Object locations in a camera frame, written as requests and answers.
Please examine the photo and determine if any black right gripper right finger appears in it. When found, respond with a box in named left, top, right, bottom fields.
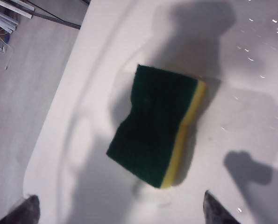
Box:
left=203, top=189, right=238, bottom=224

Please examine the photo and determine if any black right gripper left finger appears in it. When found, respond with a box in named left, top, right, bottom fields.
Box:
left=0, top=195, right=41, bottom=224

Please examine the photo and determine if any yellow sponge with green scourer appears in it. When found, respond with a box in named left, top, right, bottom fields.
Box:
left=106, top=64, right=208, bottom=189

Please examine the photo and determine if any aluminium profile bundle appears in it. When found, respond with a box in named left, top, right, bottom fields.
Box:
left=0, top=0, right=36, bottom=70

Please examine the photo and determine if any dark metal floor bar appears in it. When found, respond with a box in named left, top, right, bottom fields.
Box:
left=28, top=0, right=81, bottom=30

